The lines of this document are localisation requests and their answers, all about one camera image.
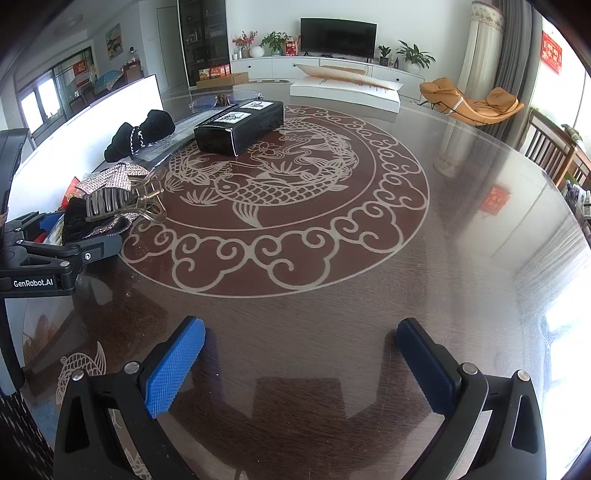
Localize green leafy potted plant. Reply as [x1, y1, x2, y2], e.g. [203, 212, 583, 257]
[260, 31, 290, 57]

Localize white television cabinet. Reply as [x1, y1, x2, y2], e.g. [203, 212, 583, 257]
[231, 55, 424, 100]

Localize dining table with blue cloth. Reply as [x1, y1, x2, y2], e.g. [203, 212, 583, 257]
[92, 69, 128, 94]

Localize orange lounge chair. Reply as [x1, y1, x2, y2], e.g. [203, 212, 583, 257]
[419, 78, 525, 125]

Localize red flowers in vase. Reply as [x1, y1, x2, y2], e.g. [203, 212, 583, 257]
[232, 31, 258, 60]

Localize red window decoration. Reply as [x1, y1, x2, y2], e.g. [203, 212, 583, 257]
[541, 31, 563, 75]

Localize large white cardboard box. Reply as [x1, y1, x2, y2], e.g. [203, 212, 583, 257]
[9, 74, 165, 214]

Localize grey curtain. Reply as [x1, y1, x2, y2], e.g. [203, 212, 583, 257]
[485, 0, 548, 148]

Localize white patterned curtain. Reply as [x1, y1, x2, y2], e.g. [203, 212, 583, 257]
[434, 0, 507, 176]

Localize black flat television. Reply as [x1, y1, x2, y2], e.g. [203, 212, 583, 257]
[300, 17, 378, 60]

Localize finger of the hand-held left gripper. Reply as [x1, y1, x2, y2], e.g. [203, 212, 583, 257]
[14, 233, 123, 274]
[4, 211, 59, 244]

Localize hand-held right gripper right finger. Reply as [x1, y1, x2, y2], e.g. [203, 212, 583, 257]
[397, 318, 547, 480]

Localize brown cardboard carton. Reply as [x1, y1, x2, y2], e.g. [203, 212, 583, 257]
[196, 73, 250, 89]

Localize framed wall painting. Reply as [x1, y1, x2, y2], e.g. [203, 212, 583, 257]
[105, 23, 123, 59]

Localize translucent brown hair claw clip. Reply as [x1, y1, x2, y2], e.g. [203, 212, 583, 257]
[84, 168, 170, 227]

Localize dark wooden chair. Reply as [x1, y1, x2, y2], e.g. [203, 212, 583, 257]
[524, 108, 591, 186]

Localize red snack packet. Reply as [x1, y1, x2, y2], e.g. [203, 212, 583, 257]
[62, 178, 86, 206]

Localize rhinestone bow hair clip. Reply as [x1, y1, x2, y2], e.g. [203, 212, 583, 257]
[62, 162, 151, 243]

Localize black glass display cabinet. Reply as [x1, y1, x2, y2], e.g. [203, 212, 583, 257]
[178, 0, 232, 88]

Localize black knit cloth white trim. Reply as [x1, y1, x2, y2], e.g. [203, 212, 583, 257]
[104, 110, 176, 163]

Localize large potted plant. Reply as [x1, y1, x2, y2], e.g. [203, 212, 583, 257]
[396, 41, 435, 73]

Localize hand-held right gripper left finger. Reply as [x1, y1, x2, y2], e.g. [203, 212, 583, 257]
[54, 316, 206, 480]

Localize white flat carton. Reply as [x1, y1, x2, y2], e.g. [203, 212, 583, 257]
[290, 63, 407, 113]

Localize black box with white labels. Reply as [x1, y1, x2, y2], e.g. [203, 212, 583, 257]
[193, 99, 284, 157]

